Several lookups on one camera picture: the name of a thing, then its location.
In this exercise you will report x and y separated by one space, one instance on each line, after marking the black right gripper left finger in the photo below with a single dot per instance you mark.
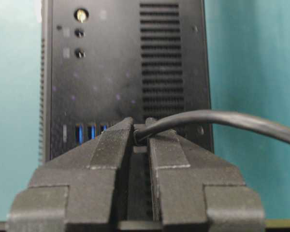
82 190

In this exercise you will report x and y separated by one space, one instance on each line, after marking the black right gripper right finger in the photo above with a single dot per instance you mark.
196 191

